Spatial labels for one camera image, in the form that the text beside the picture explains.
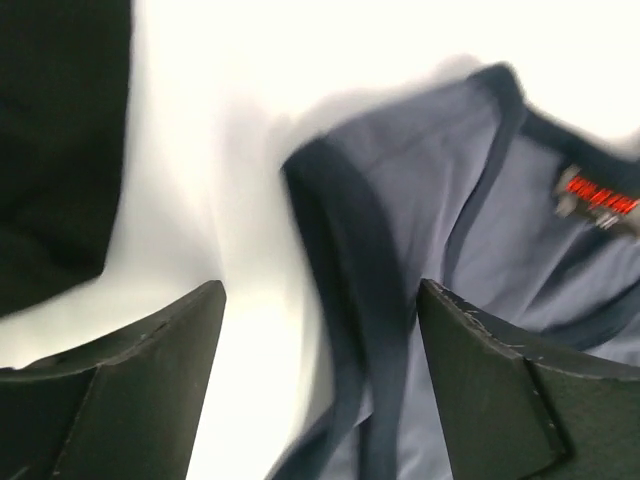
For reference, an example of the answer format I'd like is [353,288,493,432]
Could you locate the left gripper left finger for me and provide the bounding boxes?
[1,281,226,480]

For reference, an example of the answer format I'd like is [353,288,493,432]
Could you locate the blue graphic tank top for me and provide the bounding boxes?
[276,63,639,479]

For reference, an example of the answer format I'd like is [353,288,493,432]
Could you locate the black garment on table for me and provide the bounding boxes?
[1,1,132,315]

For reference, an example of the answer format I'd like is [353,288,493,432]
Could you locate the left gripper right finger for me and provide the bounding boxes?
[417,280,639,480]

